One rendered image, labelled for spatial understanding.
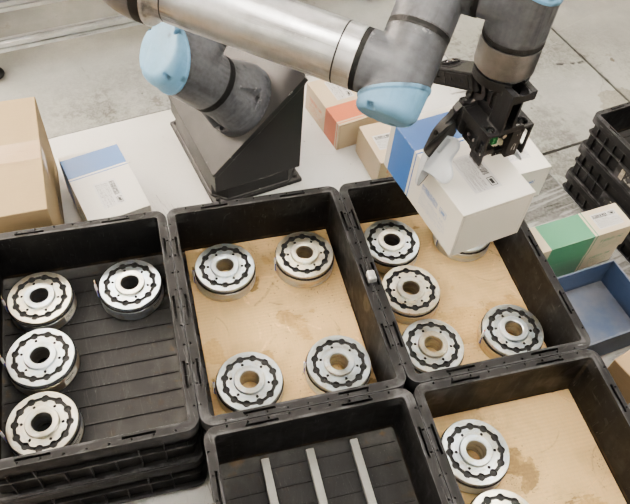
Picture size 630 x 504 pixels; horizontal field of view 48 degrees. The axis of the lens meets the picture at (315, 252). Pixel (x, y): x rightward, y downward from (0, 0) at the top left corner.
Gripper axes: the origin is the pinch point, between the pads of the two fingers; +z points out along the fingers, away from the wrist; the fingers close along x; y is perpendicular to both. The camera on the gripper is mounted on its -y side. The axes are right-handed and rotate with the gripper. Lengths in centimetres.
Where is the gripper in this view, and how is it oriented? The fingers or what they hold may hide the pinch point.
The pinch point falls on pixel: (457, 168)
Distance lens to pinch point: 106.9
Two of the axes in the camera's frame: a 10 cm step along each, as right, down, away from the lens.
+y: 4.2, 7.4, -5.3
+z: -0.7, 6.0, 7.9
